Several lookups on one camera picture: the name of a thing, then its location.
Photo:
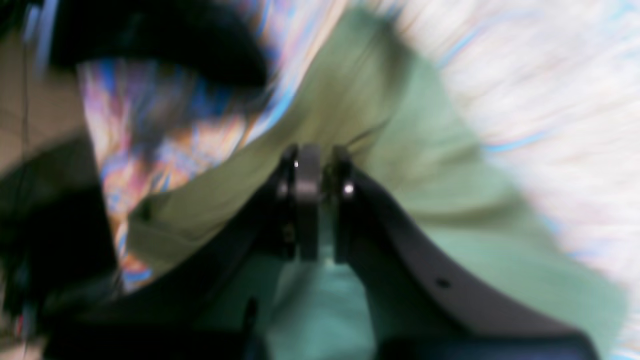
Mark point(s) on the green t-shirt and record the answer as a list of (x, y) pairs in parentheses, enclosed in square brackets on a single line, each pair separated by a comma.
[(367, 90)]

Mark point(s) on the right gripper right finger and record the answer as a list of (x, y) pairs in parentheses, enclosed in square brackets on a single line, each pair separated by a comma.
[(431, 307)]

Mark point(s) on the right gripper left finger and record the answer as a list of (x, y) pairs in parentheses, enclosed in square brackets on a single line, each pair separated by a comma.
[(208, 307)]

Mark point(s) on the patterned tablecloth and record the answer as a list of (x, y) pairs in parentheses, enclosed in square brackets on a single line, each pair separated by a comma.
[(550, 89)]

